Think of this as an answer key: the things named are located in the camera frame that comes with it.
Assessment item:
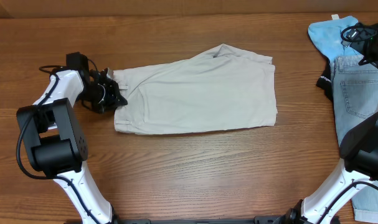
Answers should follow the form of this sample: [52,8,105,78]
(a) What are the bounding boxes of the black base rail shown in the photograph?
[64,215,341,224]

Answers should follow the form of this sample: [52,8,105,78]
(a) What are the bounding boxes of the light blue t-shirt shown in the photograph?
[308,16,359,63]

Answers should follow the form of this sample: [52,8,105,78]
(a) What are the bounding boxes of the light blue denim jeans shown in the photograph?
[331,55,378,223]

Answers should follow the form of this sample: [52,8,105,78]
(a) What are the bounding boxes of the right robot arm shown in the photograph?
[254,16,378,223]

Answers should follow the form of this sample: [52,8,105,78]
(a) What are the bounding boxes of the beige khaki shorts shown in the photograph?
[114,44,278,134]

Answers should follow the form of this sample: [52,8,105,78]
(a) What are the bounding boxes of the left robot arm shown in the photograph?
[16,52,128,223]

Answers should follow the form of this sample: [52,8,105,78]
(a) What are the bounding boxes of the black garment with white text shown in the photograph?
[315,21,378,102]

